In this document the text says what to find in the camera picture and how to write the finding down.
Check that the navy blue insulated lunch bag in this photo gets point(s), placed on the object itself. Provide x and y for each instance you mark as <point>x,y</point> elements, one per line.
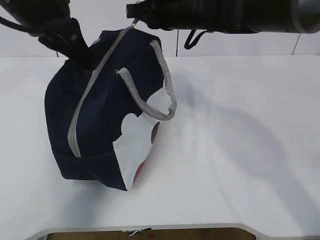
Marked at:
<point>102,123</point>

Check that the torn tape on table edge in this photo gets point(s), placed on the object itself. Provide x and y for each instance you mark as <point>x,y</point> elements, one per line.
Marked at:
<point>133,232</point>

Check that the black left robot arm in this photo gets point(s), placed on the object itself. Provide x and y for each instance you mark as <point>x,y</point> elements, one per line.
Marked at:
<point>50,21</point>

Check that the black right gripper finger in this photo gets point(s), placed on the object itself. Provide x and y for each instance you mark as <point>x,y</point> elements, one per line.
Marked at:
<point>140,10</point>
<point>148,22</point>

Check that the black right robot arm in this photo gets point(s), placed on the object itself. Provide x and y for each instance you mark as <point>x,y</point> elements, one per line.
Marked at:
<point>229,16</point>

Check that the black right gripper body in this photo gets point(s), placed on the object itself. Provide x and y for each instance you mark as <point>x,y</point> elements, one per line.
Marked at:
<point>177,14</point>

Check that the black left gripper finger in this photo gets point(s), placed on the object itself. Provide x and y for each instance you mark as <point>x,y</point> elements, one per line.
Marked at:
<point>78,51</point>

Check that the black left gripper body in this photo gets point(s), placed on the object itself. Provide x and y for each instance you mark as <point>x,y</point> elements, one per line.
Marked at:
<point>58,40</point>

